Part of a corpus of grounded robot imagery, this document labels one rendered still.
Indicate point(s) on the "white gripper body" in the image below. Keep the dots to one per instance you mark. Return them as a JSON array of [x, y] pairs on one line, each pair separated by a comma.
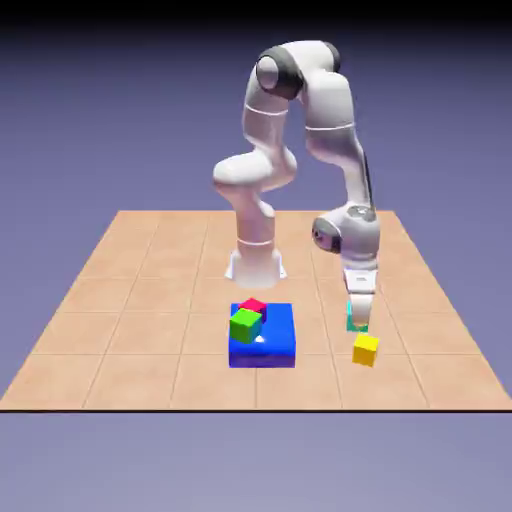
[[361, 306]]

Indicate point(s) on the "small red cube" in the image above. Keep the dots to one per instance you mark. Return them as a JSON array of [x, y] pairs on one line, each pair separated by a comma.
[[253, 304]]

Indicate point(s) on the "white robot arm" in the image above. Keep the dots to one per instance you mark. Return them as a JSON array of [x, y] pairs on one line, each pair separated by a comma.
[[328, 108]]

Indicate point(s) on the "small teal cube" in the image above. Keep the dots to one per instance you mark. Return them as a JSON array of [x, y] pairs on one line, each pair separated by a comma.
[[350, 326]]

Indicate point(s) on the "small green cube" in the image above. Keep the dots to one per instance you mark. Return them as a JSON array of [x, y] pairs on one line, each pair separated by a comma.
[[244, 326]]

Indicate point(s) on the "large blue box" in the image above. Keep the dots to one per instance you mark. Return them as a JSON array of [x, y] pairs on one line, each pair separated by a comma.
[[276, 340]]

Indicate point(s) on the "small yellow cube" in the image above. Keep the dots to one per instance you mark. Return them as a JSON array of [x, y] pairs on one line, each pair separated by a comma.
[[364, 350]]

